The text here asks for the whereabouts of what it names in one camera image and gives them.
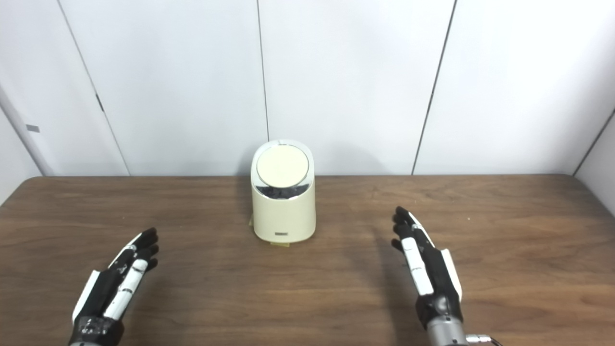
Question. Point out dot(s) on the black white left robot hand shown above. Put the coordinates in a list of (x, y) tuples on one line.
[(103, 302)]

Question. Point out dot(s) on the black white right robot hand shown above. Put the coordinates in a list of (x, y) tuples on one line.
[(439, 288)]

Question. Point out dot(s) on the cream-colored desktop trash bin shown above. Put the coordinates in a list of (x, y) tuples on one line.
[(283, 216)]

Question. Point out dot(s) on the round cream bin lid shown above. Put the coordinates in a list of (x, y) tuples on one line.
[(282, 166)]

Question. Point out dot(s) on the yellow tape under bin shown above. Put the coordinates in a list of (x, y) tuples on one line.
[(281, 243)]

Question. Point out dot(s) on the small grey wall sticker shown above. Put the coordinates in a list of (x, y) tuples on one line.
[(32, 128)]

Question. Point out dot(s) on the black wall panel hinge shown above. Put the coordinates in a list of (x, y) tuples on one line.
[(99, 102)]

